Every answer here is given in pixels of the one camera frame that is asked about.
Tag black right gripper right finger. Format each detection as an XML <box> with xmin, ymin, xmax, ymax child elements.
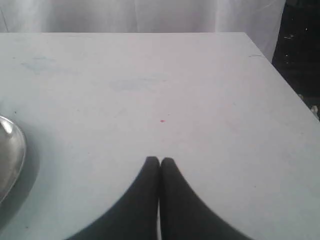
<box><xmin>159</xmin><ymin>157</ymin><xmax>247</xmax><ymax>240</ymax></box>

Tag white backdrop curtain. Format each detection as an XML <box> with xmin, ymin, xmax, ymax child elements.
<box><xmin>0</xmin><ymin>0</ymin><xmax>285</xmax><ymax>60</ymax></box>

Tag round steel plate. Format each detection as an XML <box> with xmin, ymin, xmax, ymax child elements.
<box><xmin>0</xmin><ymin>116</ymin><xmax>27</xmax><ymax>202</ymax></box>

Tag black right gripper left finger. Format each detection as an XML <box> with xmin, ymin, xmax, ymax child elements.
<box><xmin>70</xmin><ymin>156</ymin><xmax>160</xmax><ymax>240</ymax></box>

